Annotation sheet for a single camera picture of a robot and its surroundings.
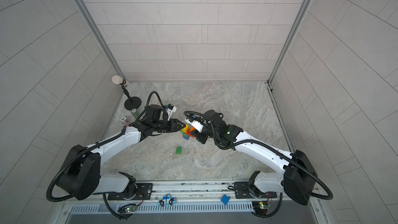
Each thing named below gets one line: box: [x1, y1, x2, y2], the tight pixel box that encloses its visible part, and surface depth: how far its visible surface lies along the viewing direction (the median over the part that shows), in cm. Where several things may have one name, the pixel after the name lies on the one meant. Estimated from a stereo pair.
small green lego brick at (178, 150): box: [175, 146, 182, 155], surface depth 85 cm
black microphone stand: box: [111, 75, 142, 111], surface depth 103 cm
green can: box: [130, 108, 139, 119], surface depth 95 cm
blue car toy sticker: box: [157, 193, 177, 207], surface depth 69 cm
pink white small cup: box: [119, 116, 130, 126], surface depth 91 cm
